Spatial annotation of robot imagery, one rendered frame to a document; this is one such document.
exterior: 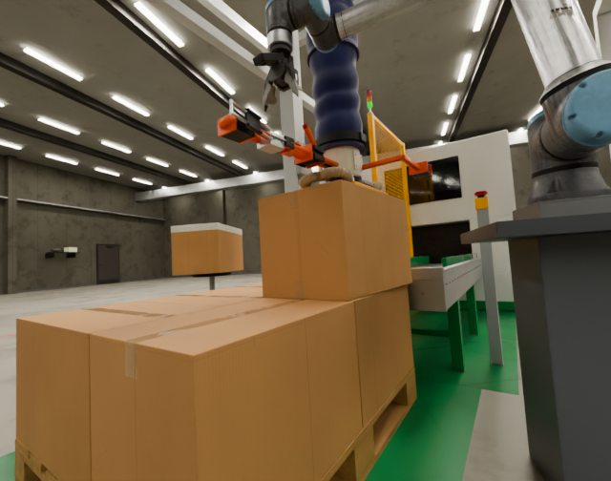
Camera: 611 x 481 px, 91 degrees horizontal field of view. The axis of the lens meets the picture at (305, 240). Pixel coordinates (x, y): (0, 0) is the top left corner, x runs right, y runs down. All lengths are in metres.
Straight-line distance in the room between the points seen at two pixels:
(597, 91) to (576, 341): 0.60
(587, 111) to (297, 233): 0.83
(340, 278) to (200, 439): 0.61
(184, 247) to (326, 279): 1.75
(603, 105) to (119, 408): 1.21
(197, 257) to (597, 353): 2.30
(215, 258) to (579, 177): 2.17
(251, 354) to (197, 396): 0.13
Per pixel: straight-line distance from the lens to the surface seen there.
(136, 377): 0.71
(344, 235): 0.99
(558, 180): 1.11
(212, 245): 2.51
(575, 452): 1.15
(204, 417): 0.59
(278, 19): 1.26
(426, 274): 1.60
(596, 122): 0.96
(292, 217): 1.13
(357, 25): 1.34
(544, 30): 1.08
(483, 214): 2.13
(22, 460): 1.50
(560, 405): 1.10
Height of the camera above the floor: 0.69
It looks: 4 degrees up
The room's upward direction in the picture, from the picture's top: 3 degrees counter-clockwise
